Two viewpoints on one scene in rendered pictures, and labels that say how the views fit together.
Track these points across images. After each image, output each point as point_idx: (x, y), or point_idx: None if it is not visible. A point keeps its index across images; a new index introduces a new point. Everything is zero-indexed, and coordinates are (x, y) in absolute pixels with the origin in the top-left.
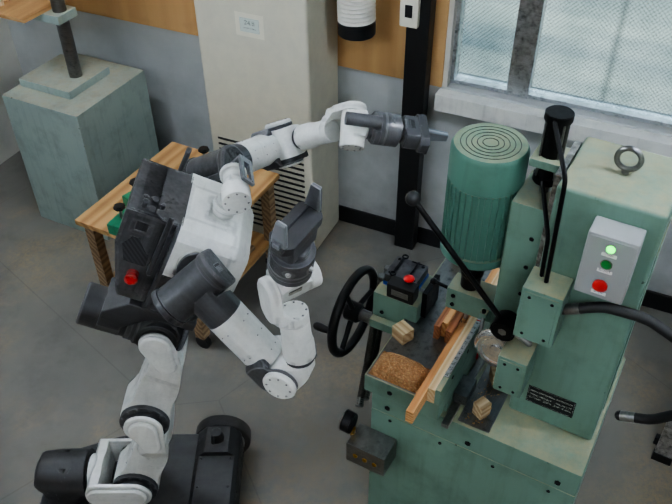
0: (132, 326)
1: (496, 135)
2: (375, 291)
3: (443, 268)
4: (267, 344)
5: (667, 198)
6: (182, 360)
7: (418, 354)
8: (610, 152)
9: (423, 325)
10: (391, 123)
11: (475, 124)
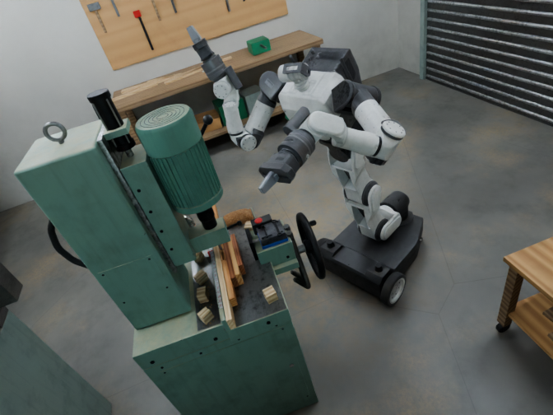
0: None
1: (162, 120)
2: (281, 220)
3: (274, 282)
4: (248, 121)
5: (34, 146)
6: (337, 167)
7: (236, 230)
8: (73, 146)
9: (248, 244)
10: (284, 139)
11: (182, 116)
